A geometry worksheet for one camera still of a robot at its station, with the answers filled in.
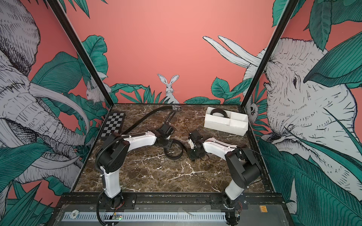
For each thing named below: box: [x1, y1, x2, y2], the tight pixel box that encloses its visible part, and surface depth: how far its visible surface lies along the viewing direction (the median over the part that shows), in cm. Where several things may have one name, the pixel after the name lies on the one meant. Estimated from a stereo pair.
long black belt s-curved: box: [210, 108, 230, 119], surface depth 106 cm
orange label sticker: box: [259, 205, 268, 213], surface depth 73 cm
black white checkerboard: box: [99, 111, 126, 139], surface depth 106 cm
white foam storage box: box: [203, 106, 249, 137], surface depth 108 cm
